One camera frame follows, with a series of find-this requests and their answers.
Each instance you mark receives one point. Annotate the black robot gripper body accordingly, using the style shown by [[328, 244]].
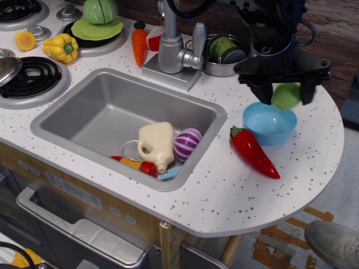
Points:
[[279, 57]]

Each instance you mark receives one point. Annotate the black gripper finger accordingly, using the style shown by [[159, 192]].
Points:
[[307, 91], [262, 89]]

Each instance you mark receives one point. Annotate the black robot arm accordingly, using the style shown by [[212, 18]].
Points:
[[284, 10]]

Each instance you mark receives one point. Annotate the light blue plastic bowl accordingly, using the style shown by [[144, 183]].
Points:
[[270, 125]]

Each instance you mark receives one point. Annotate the small steel pot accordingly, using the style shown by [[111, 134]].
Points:
[[223, 70]]

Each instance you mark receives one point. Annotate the red toy chili pepper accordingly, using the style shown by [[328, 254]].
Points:
[[246, 146]]

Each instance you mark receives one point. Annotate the green toy can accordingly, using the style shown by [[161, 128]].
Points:
[[223, 50]]

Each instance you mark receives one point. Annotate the grey toy faucet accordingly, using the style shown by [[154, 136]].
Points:
[[174, 64]]

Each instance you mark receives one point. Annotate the purple striped toy onion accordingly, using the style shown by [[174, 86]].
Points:
[[185, 142]]

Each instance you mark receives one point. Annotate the cream toy milk jug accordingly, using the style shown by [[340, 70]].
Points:
[[155, 145]]

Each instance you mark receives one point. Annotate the red white toy slice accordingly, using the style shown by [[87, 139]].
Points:
[[153, 38]]

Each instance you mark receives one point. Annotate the light blue toy piece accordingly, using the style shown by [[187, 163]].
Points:
[[169, 174]]

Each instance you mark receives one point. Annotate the orange toy carrot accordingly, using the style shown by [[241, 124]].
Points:
[[139, 44]]

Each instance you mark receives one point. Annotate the red orange toy bottle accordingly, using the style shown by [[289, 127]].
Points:
[[140, 165]]

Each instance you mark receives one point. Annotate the grey shoe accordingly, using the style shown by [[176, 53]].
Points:
[[335, 244]]

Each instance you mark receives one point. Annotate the grey toy sink basin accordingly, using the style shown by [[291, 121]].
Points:
[[100, 117]]

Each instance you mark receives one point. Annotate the back right stove burner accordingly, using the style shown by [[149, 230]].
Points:
[[90, 48]]

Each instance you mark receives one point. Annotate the stove burner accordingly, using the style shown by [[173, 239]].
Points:
[[90, 48], [39, 81], [19, 15]]

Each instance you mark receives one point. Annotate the green toy cabbage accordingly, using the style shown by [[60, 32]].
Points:
[[100, 11]]

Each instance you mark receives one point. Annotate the green toy plate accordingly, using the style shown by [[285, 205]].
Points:
[[84, 30]]

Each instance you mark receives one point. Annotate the yellow toy bell pepper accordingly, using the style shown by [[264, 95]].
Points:
[[62, 48]]

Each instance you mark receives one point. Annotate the grey stove knob upper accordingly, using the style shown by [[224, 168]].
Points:
[[69, 13]]

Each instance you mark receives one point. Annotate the grey stove knob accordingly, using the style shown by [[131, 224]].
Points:
[[69, 13], [41, 33]]

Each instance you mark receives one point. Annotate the front left stove burner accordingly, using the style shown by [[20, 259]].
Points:
[[39, 81]]

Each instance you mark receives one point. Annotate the grey stove knob lower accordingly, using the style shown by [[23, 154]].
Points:
[[41, 33]]

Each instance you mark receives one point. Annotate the yellow toy corn slice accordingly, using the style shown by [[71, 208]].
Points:
[[24, 40]]

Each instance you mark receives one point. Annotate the steel pot lid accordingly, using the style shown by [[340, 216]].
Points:
[[10, 67]]

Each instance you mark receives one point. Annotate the back left stove burner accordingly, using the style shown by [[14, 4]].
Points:
[[19, 15]]

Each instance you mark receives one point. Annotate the silver oven door handle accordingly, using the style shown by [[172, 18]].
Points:
[[82, 244]]

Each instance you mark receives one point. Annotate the yellow toy with black cable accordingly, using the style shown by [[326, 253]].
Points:
[[23, 258]]

